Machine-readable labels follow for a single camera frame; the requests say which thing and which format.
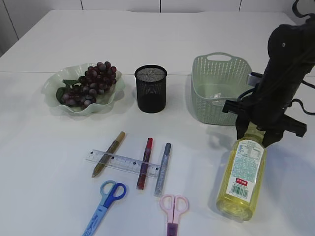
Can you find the yellow tea bottle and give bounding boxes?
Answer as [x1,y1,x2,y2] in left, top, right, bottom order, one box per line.
[216,123,266,221]

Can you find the silver glitter pen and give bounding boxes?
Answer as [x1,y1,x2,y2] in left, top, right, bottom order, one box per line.
[154,143,171,197]

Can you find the black mesh pen cup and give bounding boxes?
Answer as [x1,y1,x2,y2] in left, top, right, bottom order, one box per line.
[134,65,167,114]

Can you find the green woven plastic basket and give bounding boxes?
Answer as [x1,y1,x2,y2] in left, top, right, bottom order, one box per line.
[191,52,252,126]

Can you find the red glitter pen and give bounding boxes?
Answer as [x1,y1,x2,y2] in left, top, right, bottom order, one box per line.
[137,138,153,190]

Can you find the clear plastic sheet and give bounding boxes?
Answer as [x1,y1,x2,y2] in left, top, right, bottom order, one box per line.
[210,92,221,99]

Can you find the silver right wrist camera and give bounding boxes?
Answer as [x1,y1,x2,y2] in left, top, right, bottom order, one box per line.
[247,72,263,87]

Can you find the blue scissors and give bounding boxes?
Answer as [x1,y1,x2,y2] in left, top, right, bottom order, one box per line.
[82,180,127,236]

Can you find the pink scissors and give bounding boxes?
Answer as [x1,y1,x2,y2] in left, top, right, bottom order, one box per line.
[159,194,189,236]

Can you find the purple artificial grape bunch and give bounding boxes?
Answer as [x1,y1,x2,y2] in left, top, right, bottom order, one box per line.
[56,61,117,110]

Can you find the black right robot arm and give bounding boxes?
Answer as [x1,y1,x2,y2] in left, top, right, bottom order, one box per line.
[222,1,315,148]

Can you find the gold glitter pen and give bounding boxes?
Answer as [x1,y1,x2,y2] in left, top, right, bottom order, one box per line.
[92,131,126,177]

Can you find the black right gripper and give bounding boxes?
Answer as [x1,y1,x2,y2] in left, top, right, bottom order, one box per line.
[222,56,307,148]

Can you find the green wavy plastic plate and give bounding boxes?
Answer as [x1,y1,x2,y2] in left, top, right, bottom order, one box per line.
[41,63,125,116]

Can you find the clear plastic ruler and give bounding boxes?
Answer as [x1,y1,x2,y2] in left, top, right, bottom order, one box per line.
[86,149,160,178]

